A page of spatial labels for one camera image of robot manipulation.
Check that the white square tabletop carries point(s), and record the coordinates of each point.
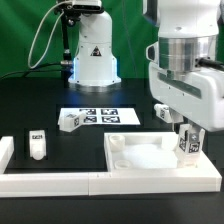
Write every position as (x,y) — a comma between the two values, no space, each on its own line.
(140,150)

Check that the white U-shaped fence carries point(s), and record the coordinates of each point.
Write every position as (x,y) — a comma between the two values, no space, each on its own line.
(204,177)

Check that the white fiducial marker sheet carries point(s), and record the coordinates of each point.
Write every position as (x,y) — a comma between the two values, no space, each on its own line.
(103,116)

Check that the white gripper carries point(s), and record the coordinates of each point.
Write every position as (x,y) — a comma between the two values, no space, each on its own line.
(199,97)

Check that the black camera on stand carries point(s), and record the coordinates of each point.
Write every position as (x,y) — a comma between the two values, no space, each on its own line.
(79,6)

